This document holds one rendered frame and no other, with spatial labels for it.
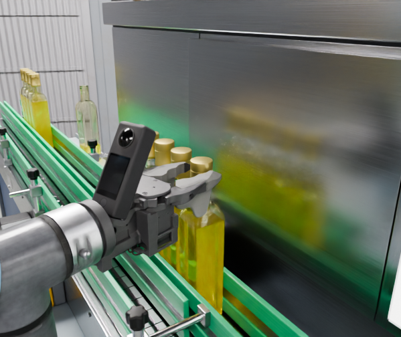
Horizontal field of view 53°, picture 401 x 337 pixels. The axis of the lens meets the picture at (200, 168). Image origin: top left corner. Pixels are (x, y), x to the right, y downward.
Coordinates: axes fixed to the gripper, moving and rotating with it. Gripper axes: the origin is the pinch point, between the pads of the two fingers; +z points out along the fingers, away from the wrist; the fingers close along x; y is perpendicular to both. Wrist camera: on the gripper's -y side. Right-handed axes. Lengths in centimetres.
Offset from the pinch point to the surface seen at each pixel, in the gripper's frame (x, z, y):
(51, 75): -296, 144, 30
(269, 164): 5.2, 11.2, 1.2
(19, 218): -66, 0, 31
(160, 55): -34.7, 25.7, -12.4
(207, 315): 7.4, -7.0, 18.5
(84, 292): -20.0, -9.7, 27.0
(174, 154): -5.4, 0.1, -1.0
